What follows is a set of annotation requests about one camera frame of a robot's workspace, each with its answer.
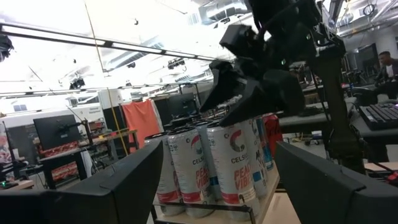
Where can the person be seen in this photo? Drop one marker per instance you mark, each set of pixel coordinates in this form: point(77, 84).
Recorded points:
point(388, 71)

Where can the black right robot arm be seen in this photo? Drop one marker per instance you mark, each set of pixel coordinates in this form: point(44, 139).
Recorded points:
point(335, 109)

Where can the grey desk with keyboard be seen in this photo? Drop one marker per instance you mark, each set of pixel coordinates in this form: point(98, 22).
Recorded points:
point(379, 135)

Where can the black overhead beam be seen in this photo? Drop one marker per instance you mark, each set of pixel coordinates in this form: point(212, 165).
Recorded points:
point(107, 43)

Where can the orange panel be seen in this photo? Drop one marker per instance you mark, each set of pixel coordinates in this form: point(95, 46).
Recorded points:
point(141, 121)

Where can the grey desk top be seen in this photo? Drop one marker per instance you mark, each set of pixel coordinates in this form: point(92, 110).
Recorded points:
point(298, 119)

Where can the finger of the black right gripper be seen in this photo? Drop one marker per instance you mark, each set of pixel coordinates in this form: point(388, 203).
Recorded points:
point(270, 93)
point(224, 81)

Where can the black hanging camera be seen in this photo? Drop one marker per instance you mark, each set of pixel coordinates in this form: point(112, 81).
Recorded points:
point(76, 83)
point(175, 63)
point(4, 46)

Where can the wooden shelf black legs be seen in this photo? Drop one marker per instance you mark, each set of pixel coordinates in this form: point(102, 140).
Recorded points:
point(199, 206)

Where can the black workbench red bins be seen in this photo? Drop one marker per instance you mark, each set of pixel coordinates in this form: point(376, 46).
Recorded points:
point(62, 161)

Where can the silver blue energy drink can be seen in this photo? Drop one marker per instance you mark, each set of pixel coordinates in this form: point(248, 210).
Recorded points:
point(266, 155)

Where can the black monitor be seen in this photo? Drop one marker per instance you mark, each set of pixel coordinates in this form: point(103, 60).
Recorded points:
point(57, 130)

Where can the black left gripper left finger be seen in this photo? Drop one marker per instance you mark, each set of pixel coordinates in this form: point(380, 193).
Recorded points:
point(124, 193)

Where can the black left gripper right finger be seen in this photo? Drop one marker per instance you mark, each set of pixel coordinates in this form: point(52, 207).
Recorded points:
point(329, 196)

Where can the floral print cloth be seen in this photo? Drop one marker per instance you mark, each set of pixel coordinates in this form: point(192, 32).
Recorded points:
point(3, 146)

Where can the black backlit keyboard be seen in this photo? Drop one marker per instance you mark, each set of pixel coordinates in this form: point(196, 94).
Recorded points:
point(377, 115)

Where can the white Celsius can black lid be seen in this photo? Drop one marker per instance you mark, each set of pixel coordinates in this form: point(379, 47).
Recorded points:
point(168, 186)

